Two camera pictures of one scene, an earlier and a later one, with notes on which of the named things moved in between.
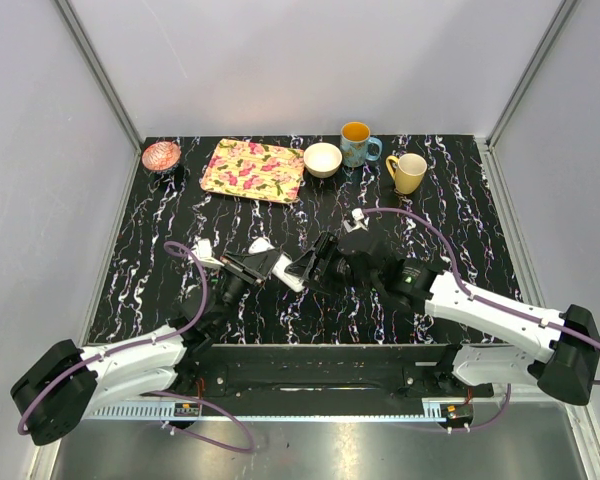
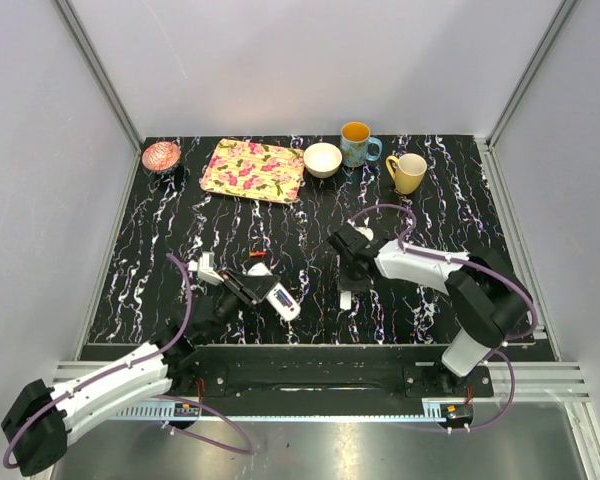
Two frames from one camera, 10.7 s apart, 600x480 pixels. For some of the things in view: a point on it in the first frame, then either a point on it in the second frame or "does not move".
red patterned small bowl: (161, 155) does not move
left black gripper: (244, 271) to (248, 289)
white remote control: (292, 281) to (280, 300)
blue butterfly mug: (355, 141) does not move
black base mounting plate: (311, 374) does not move
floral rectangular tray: (254, 169) does not move
